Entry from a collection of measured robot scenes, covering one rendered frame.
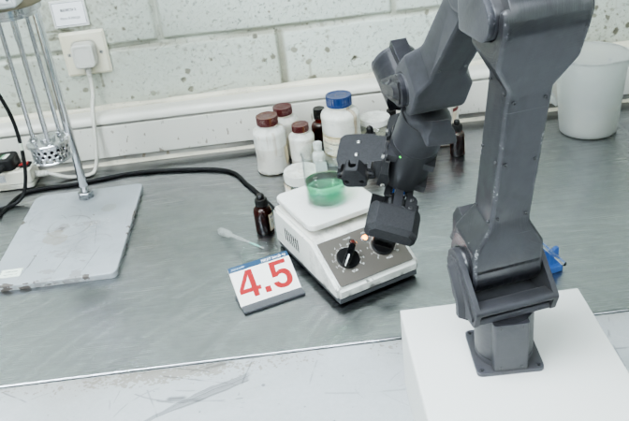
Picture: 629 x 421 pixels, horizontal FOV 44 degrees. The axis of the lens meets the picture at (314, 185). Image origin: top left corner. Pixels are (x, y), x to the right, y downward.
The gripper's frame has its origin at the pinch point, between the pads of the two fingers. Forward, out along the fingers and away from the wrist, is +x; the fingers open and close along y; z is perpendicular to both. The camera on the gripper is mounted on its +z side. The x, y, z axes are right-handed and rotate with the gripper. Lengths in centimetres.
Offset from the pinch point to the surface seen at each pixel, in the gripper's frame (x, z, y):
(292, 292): 16.5, 9.4, 7.7
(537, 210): 15.0, -24.4, -16.9
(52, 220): 38, 53, -5
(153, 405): 12.0, 21.7, 29.7
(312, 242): 11.5, 8.5, 2.1
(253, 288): 16.7, 14.8, 8.7
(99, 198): 39, 48, -13
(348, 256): 9.2, 3.3, 4.2
